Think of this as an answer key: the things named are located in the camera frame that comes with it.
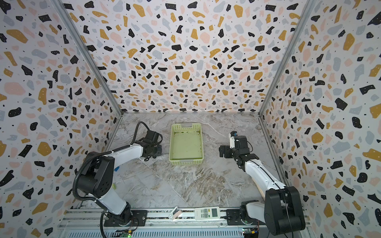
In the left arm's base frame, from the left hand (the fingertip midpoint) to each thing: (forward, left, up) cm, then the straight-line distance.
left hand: (159, 150), depth 96 cm
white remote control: (-36, -29, -2) cm, 46 cm away
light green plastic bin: (+7, -17, -4) cm, 18 cm away
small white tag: (-36, -13, -2) cm, 38 cm away
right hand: (-3, -43, +7) cm, 44 cm away
